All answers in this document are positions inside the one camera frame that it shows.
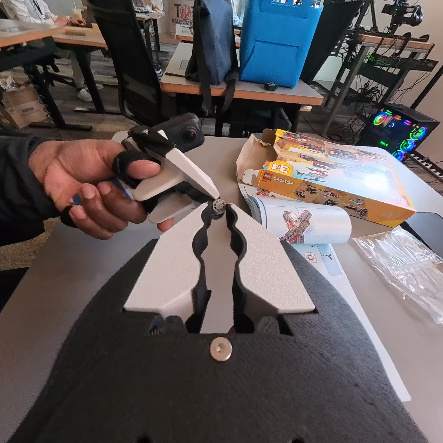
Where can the grey desk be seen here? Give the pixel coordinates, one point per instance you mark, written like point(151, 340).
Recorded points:
point(51, 276)

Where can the person's left hand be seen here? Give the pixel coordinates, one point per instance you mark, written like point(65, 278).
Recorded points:
point(68, 172)

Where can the pale blue instruction booklet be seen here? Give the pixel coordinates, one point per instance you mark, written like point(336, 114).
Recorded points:
point(321, 221)

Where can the dark grey flat panel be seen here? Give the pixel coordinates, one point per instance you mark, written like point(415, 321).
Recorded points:
point(426, 228)

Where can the clear plastic bag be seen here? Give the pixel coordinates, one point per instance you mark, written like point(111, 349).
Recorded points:
point(404, 270)

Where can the wooden top office table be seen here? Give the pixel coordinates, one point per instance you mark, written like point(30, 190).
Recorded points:
point(21, 35)

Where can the yellow toy brick box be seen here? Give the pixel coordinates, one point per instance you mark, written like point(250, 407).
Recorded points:
point(346, 172)

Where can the black equipment rack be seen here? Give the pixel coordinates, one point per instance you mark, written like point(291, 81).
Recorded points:
point(390, 72)

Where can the printed cardboard box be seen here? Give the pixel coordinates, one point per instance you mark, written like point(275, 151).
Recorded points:
point(179, 21)

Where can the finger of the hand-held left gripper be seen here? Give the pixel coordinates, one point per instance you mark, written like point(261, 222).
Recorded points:
point(193, 172)

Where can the navy shoulder bag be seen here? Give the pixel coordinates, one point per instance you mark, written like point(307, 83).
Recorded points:
point(211, 42)

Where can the person's left forearm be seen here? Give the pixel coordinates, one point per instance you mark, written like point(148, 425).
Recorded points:
point(17, 190)

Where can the small toy wheel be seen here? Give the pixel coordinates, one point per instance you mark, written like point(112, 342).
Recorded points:
point(218, 206)

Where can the small black box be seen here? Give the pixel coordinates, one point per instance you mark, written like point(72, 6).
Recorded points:
point(271, 86)

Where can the blue felt tote bag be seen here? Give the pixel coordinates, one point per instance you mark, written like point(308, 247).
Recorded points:
point(276, 42)

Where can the computer tower with coloured fans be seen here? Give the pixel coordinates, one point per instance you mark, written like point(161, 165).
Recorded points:
point(397, 131)

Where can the black office chair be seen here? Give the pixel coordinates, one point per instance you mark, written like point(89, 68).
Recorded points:
point(128, 58)

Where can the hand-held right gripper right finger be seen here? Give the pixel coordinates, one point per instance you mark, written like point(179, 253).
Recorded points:
point(272, 276)

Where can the grey table with wooden edge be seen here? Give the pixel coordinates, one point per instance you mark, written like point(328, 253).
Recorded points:
point(248, 89)

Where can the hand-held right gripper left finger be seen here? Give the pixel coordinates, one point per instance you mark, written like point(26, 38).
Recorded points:
point(162, 270)

